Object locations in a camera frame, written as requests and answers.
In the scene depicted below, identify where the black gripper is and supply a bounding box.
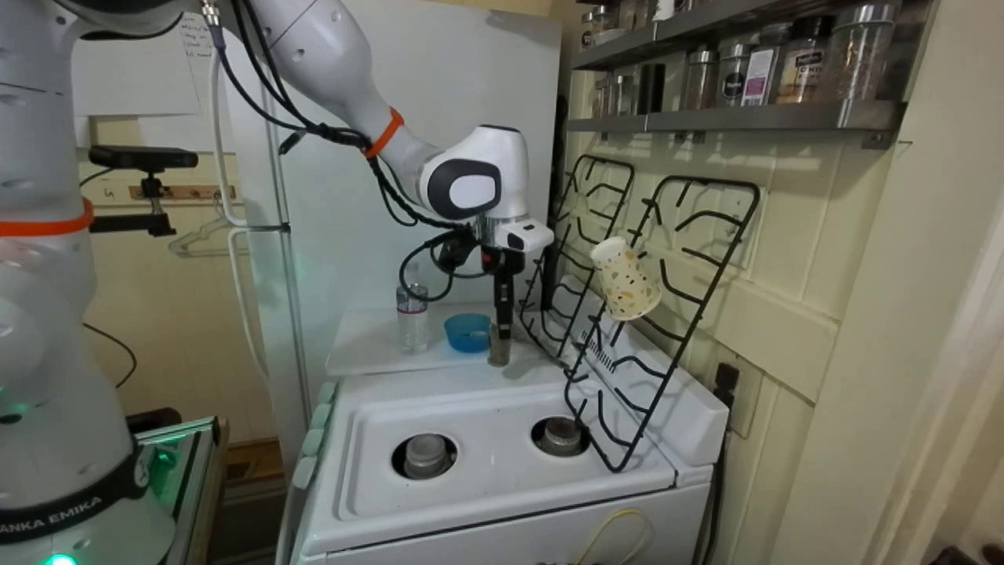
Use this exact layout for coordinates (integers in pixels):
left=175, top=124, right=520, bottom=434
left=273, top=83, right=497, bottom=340
left=481, top=243, right=527, bottom=340

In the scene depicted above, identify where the small spice bottle grey cap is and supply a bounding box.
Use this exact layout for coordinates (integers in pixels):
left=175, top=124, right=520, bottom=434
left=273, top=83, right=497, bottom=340
left=488, top=324, right=517, bottom=370

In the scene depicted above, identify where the clear plastic water bottle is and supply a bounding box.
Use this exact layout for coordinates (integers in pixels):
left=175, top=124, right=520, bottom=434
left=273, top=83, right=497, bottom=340
left=392, top=281, right=436, bottom=358

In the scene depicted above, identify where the small metal spice tin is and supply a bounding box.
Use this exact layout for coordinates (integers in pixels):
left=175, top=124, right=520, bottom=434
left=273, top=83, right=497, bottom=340
left=681, top=43, right=723, bottom=117

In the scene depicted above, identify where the white labelled spice jar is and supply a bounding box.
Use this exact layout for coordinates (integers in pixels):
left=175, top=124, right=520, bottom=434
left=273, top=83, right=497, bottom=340
left=738, top=40, right=784, bottom=109

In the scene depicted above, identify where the dark labelled spice jar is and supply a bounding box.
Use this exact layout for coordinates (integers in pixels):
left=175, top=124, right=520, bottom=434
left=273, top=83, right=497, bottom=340
left=775, top=17, right=839, bottom=109

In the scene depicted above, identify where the large glass spice jar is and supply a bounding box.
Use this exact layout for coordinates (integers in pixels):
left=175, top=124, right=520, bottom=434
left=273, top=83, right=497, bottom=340
left=832, top=2, right=905, bottom=107

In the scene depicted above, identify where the blue plastic bowl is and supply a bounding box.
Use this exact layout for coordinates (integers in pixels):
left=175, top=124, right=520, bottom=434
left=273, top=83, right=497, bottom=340
left=444, top=310, right=497, bottom=355

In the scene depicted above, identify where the black stove grate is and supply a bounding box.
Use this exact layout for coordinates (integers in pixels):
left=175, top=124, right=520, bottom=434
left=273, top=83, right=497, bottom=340
left=562, top=172, right=764, bottom=477
left=517, top=154, right=641, bottom=384

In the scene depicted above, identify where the round grey stove burner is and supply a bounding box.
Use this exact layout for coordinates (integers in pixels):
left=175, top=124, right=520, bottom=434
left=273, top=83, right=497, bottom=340
left=527, top=410, right=597, bottom=463
left=390, top=431, right=461, bottom=485

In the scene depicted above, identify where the white refrigerator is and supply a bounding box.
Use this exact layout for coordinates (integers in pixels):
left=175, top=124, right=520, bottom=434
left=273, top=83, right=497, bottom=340
left=214, top=0, right=564, bottom=449

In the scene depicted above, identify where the white gas stove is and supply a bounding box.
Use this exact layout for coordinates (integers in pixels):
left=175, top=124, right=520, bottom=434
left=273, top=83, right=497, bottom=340
left=273, top=302, right=733, bottom=565

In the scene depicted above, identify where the robot control cart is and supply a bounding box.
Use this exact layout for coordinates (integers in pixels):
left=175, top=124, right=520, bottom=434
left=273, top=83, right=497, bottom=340
left=124, top=409, right=231, bottom=565

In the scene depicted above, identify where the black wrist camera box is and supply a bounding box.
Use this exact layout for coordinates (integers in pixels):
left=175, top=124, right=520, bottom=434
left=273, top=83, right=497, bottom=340
left=429, top=228, right=485, bottom=281

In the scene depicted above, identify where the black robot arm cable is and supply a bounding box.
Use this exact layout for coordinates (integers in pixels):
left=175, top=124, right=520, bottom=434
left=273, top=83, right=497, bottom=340
left=197, top=0, right=497, bottom=307

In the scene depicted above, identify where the wall power outlet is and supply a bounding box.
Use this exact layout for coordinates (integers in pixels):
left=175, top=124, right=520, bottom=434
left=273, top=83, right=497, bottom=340
left=714, top=358, right=766, bottom=444

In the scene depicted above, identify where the grey wall spice shelf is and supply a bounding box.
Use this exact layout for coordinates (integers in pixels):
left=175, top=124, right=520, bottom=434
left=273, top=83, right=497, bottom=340
left=562, top=0, right=935, bottom=150

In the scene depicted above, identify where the thin black wall cable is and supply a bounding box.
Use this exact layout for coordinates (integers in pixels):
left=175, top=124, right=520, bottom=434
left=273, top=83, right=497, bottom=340
left=78, top=317, right=141, bottom=392

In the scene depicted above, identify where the black camera on stand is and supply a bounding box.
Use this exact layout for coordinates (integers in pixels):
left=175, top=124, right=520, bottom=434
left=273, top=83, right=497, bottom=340
left=76, top=144, right=202, bottom=243

